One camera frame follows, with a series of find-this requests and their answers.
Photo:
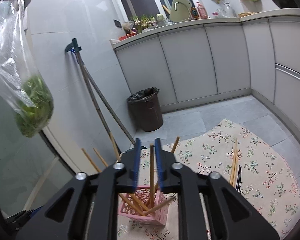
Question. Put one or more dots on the tan bamboo chopstick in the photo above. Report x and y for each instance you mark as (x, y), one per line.
(175, 143)
(152, 170)
(235, 167)
(232, 165)
(160, 206)
(90, 159)
(100, 157)
(114, 145)

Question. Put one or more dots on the black wall socket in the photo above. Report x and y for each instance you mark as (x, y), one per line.
(117, 23)

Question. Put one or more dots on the sprouting garlic plants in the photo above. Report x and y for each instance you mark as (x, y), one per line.
(142, 21)

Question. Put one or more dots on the clear glass jar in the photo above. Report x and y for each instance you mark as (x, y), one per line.
(228, 11)

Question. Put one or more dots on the brown soap bottle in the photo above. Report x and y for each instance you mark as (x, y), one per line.
(194, 13)

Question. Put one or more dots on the red bowl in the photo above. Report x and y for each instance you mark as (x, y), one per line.
(126, 36)

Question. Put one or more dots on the pink perforated chopstick holder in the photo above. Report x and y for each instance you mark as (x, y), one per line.
(140, 221)

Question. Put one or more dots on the cut cabbage stump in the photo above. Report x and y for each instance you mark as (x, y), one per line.
(160, 17)

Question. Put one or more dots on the plastic bag of greens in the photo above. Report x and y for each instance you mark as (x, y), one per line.
(35, 105)

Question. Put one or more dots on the pink soap bottle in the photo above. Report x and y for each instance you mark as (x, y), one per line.
(202, 11)

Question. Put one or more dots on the metal kitchen faucet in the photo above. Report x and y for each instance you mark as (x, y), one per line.
(190, 12)

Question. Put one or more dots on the frosted glass sliding door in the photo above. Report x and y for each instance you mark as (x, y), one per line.
(15, 167)

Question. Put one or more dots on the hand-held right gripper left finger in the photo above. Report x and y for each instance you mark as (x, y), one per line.
(135, 165)

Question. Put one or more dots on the floral tablecloth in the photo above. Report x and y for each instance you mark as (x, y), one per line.
(265, 180)

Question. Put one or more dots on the brown trash bin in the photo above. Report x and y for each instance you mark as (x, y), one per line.
(147, 115)

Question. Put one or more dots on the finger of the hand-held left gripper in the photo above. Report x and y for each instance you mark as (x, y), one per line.
(22, 218)

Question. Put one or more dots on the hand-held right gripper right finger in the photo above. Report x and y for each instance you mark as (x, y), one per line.
(160, 167)

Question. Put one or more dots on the black mop wall clip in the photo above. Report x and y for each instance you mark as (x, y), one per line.
(73, 45)

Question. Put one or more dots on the beige cutting board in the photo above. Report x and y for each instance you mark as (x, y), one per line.
(180, 15)

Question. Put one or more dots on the kitchen window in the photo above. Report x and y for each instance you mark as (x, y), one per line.
(140, 0)

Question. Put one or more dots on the white plastic bag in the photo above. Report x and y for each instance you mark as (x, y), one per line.
(128, 26)

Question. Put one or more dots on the tray of fried food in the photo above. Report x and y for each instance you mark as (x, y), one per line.
(246, 14)

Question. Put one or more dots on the black chopstick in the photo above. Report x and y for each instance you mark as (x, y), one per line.
(240, 180)
(238, 177)

